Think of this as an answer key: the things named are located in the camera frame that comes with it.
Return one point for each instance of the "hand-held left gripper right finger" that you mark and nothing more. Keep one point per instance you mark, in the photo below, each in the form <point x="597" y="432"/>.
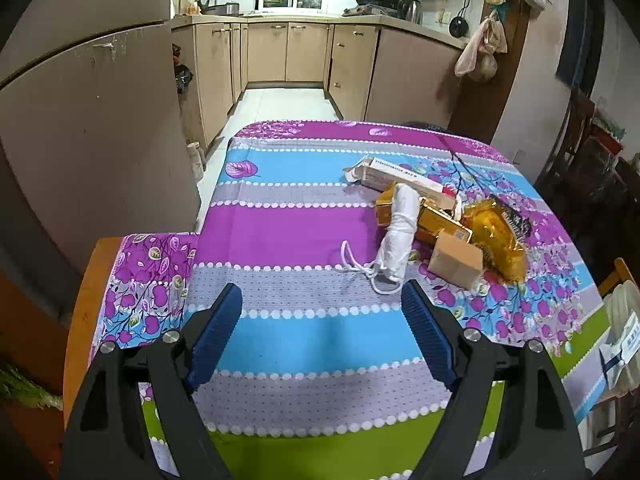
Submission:
<point x="430" y="340"/>

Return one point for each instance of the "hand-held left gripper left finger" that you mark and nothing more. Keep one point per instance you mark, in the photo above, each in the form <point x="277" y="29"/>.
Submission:
<point x="215" y="340"/>

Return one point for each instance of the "small brown cardboard box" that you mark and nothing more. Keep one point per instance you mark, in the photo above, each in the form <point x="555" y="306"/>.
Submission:
<point x="455" y="260"/>

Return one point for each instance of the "yellow cellophane bag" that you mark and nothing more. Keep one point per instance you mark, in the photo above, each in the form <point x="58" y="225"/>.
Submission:
<point x="500" y="250"/>

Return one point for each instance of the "gold yellow box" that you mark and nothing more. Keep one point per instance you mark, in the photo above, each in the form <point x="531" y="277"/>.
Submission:
<point x="435" y="222"/>

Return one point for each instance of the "black object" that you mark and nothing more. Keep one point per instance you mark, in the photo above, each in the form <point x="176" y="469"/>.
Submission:
<point x="517" y="220"/>

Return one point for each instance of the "long white red box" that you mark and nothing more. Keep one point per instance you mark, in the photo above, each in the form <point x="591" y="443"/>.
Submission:
<point x="400" y="177"/>

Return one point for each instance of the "white blue packet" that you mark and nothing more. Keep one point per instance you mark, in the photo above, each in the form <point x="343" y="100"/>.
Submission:
<point x="620" y="355"/>

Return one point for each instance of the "colourful floral tablecloth table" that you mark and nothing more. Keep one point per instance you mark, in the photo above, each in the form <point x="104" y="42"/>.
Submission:
<point x="300" y="240"/>

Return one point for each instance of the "small wooden table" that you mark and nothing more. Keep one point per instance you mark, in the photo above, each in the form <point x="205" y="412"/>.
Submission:
<point x="82" y="300"/>

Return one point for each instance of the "green vegetable bundle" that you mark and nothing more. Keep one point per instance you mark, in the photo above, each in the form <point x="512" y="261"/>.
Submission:
<point x="25" y="385"/>

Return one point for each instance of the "yellow wooden stool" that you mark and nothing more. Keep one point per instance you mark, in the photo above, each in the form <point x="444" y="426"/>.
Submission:
<point x="617" y="272"/>

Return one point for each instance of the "dark wooden chair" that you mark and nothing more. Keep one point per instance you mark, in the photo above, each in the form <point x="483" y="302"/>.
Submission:
<point x="570" y="145"/>

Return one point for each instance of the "grey refrigerator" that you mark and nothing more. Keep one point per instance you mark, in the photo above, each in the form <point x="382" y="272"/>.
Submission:
<point x="75" y="135"/>

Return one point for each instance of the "black hanging bag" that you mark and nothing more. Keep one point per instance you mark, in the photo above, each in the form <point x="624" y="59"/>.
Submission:
<point x="182" y="72"/>

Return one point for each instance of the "hanging plastic bags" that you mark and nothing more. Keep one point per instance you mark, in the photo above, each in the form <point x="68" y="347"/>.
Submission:
<point x="480" y="50"/>

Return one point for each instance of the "beige kitchen base cabinets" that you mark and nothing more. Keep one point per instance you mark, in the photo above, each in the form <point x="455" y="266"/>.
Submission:
<point x="310" y="55"/>

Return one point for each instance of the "steel cooking pot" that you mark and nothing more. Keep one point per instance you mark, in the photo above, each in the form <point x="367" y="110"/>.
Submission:
<point x="222" y="9"/>

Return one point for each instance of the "steel kettle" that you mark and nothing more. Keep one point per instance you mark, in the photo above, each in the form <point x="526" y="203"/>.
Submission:
<point x="411" y="9"/>

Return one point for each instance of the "yellow bottle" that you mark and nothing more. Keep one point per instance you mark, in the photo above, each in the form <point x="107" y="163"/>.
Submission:
<point x="191" y="8"/>

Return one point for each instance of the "gas stove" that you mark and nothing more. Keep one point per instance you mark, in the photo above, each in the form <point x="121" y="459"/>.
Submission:
<point x="370" y="10"/>

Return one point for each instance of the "dark interior window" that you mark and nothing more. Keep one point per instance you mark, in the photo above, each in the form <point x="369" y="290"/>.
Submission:
<point x="580" y="40"/>

